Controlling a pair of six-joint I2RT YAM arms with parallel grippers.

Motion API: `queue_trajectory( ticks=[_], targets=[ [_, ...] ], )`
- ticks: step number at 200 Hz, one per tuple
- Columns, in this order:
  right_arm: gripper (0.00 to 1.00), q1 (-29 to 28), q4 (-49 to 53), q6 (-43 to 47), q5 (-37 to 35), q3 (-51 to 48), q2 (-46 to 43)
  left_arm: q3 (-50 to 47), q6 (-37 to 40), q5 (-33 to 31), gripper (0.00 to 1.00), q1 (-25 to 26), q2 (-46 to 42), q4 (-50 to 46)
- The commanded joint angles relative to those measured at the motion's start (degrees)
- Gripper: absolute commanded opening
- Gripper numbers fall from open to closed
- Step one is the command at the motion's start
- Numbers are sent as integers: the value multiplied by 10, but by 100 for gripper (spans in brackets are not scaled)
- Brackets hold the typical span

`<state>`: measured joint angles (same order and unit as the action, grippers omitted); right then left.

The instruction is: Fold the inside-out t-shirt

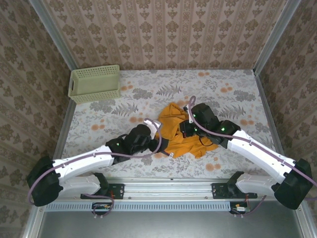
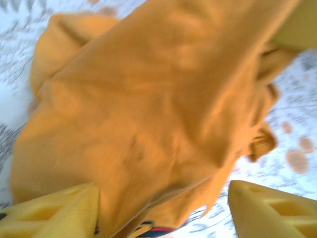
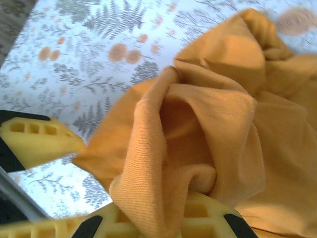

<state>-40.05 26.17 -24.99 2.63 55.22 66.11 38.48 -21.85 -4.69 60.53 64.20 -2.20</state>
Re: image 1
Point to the mustard yellow t-shirt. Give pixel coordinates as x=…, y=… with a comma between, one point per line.
x=183, y=146

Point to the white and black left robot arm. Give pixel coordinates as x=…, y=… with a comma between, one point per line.
x=81, y=161

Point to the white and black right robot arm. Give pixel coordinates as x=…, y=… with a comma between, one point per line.
x=260, y=151

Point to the aluminium base beam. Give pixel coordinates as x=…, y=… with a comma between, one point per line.
x=161, y=188

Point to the floral patterned tablecloth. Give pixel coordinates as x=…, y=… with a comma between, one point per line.
x=148, y=86

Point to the pale green perforated plastic basket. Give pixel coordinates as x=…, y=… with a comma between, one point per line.
x=96, y=83

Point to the small black controller board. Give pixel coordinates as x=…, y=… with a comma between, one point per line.
x=240, y=208
x=101, y=207

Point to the grey metal panel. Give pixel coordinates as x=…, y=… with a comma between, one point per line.
x=161, y=225

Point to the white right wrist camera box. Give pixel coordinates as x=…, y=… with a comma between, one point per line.
x=191, y=119

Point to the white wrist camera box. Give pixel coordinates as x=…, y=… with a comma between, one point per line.
x=154, y=125
x=191, y=119

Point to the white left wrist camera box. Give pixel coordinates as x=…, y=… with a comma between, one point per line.
x=154, y=125

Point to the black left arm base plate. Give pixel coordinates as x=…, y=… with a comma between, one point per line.
x=119, y=191

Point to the aluminium side rail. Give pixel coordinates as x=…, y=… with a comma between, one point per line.
x=270, y=111
x=65, y=124

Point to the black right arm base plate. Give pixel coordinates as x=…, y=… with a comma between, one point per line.
x=218, y=191

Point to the aluminium frame post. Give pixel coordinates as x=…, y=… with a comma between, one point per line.
x=275, y=37
x=54, y=37

